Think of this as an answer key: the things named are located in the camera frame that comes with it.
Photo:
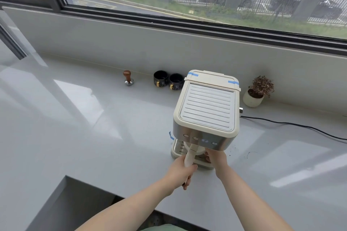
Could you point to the person's left hand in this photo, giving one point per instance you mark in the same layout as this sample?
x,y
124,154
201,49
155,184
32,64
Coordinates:
x,y
176,170

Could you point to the person's right hand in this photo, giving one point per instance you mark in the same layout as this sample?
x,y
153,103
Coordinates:
x,y
219,161

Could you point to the person's left fingers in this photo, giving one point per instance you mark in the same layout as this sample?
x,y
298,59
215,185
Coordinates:
x,y
191,174

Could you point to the person's right thumb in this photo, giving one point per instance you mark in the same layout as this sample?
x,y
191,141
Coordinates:
x,y
207,156

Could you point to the person's right forearm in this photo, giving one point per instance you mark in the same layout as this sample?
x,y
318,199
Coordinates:
x,y
249,201

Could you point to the person's left forearm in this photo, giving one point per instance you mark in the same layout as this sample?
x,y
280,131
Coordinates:
x,y
130,207

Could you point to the blue tape strip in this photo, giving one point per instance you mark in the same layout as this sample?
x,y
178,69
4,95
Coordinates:
x,y
233,82
171,136
193,73

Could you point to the cream espresso machine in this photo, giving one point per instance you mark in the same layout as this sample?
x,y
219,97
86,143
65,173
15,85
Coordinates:
x,y
206,106

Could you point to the white potted plant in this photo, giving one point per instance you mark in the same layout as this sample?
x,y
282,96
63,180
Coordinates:
x,y
254,97

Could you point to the black coffee cup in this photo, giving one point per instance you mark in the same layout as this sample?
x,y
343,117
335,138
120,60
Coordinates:
x,y
160,78
176,82

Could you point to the wooden knob coffee tamper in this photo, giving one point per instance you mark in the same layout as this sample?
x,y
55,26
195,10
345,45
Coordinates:
x,y
128,78

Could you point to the black car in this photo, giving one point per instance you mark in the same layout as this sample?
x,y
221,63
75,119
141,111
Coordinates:
x,y
287,2

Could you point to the dark window frame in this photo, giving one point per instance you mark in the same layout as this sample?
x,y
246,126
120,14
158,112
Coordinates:
x,y
189,26

